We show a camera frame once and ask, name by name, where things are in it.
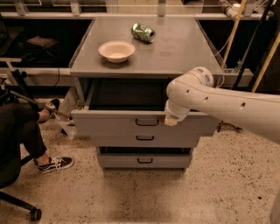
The grey drawer cabinet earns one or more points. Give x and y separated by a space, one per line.
178 47

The dark box on shelf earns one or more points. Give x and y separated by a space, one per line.
39 42

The white paper bowl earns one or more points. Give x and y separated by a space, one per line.
116 51

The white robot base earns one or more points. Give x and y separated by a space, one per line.
274 217

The grey top drawer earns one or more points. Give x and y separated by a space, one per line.
134 107

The grey bottom drawer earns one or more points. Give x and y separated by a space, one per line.
144 161

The clear plastic bag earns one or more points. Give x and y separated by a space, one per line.
64 119

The crushed green soda can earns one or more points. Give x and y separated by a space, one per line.
143 32

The wooden stick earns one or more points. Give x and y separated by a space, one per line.
233 32

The black tripod pole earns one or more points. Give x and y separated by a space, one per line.
40 105

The black white sneaker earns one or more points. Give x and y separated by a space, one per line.
55 164

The seated person in black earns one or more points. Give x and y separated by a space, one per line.
19 125

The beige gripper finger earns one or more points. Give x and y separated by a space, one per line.
170 122

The black office chair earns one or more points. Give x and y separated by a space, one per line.
9 172

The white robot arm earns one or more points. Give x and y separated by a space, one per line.
195 90

